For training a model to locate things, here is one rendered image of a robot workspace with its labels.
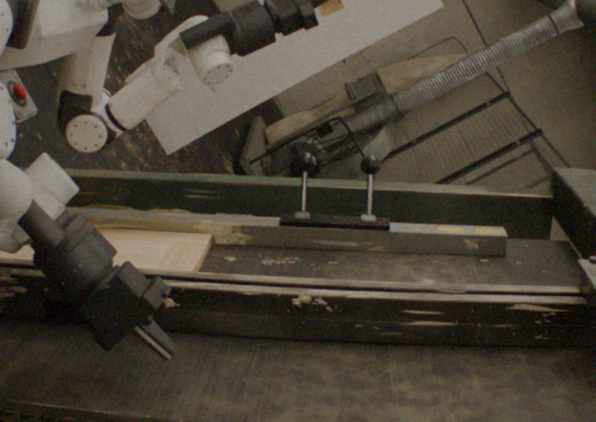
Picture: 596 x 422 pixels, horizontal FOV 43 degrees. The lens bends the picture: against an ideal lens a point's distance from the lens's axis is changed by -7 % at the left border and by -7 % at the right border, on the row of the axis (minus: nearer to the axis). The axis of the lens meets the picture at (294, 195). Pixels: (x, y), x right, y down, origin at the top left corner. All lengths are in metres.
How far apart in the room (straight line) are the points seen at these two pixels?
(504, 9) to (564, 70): 1.09
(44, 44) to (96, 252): 0.31
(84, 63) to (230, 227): 0.40
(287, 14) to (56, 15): 0.48
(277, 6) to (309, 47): 3.67
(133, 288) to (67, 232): 0.10
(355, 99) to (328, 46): 2.11
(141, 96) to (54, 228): 0.57
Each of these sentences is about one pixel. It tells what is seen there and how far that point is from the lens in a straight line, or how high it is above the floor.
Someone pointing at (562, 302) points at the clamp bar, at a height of 1.75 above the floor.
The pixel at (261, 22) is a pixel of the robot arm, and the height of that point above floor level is 1.51.
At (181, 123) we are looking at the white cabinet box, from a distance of 5.30.
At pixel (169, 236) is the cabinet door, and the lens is 1.47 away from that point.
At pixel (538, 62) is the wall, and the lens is 9.93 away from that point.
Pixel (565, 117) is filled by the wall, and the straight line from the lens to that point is 10.20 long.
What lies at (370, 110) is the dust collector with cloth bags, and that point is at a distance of 7.00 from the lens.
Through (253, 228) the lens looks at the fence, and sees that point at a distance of 1.47.
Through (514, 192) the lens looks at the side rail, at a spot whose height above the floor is 1.77.
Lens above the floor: 1.71
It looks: 12 degrees down
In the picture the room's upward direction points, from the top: 63 degrees clockwise
